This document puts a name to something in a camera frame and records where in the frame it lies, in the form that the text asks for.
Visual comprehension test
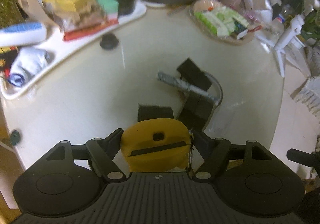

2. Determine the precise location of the black lens cylinder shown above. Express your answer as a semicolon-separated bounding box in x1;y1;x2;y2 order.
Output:
137;105;174;122

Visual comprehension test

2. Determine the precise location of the silver foil packet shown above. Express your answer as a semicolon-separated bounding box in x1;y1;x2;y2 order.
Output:
157;71;222;106

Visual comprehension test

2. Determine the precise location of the black rectangular block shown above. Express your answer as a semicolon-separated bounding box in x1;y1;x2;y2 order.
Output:
177;58;212;91

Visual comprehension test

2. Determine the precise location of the small black round knob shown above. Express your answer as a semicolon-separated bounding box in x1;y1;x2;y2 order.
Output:
100;33;119;51

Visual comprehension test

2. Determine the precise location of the dark green bottle cap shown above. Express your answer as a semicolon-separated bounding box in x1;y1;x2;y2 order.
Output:
10;129;21;146

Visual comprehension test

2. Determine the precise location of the white plastic tray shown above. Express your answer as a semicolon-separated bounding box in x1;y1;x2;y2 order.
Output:
1;0;147;100

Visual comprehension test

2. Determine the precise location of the white blue rolled cloth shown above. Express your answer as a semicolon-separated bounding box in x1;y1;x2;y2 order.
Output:
7;47;51;88

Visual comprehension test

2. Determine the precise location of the white mini tripod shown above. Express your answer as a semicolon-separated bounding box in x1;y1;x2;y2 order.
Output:
255;0;319;77

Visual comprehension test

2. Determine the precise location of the red flat packet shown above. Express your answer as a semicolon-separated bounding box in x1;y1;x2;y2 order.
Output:
63;19;119;42

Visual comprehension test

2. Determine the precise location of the glass dish with packets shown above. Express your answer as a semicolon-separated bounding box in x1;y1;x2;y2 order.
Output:
189;0;263;46

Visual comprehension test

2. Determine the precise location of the white blue tube package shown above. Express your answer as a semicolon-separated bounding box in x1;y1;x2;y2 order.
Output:
0;22;47;47

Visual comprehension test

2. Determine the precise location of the green white small box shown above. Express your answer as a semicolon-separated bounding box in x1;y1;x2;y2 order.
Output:
96;0;119;21

